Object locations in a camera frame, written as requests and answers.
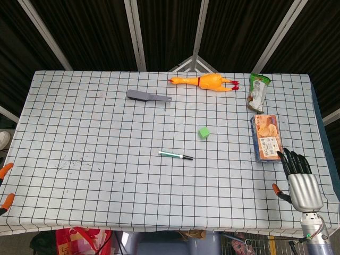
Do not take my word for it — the metal wire basket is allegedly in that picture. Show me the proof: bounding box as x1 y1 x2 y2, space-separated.
222 232 309 255

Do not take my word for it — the dark blue under cloth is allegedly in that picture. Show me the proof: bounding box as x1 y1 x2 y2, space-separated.
310 76 340 201

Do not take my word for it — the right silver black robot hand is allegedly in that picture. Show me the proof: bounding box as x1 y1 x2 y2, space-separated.
271 147 324 213

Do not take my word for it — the yellow rubber chicken toy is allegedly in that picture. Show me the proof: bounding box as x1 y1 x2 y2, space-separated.
167 73 241 93

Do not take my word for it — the white aluminium frame bar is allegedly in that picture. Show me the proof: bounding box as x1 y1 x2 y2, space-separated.
0 105 20 123
322 108 340 126

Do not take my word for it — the green snack bag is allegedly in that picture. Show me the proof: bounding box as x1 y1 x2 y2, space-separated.
247 73 272 114

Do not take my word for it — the blue white checkered tablecloth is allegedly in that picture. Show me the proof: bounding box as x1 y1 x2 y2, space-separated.
0 70 340 239

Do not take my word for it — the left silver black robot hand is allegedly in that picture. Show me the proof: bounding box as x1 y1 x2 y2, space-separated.
0 162 15 216

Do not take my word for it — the orange blue biscuit box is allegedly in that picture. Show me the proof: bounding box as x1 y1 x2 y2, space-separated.
249 114 283 163

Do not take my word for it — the white aluminium frame post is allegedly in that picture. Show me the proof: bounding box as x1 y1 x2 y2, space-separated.
191 0 210 58
252 0 304 73
17 0 73 71
123 0 147 72

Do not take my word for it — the red plastic bag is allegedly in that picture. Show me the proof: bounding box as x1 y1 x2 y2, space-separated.
55 226 113 255

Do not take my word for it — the grey plastic spatula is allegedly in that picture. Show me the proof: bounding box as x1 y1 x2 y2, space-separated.
126 89 173 103

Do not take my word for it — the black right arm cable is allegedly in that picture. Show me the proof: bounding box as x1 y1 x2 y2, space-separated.
288 237 310 247

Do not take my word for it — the white triangular frame brace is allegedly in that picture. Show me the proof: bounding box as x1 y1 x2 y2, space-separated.
168 55 215 73

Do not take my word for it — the green white marker pen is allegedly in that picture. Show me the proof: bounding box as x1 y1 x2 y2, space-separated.
158 150 184 159

